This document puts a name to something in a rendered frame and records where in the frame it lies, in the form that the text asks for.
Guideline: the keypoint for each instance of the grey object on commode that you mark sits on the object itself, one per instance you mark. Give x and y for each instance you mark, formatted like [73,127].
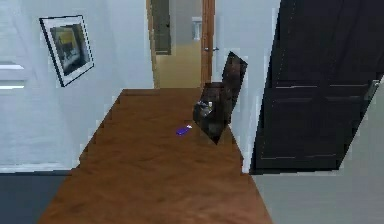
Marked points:
[203,108]

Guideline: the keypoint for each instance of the small purple bottle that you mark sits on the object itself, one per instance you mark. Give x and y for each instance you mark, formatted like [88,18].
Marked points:
[183,130]

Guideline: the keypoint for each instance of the brown wooden room door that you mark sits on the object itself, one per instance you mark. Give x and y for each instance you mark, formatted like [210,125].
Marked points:
[207,43]

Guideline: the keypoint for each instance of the grey room door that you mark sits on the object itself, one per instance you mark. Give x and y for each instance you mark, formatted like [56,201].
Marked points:
[161,26]

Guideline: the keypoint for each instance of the black room door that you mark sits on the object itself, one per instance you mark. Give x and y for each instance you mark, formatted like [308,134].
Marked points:
[313,100]

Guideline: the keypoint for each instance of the black framed wall picture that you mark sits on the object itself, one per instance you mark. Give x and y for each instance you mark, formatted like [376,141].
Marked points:
[70,48]

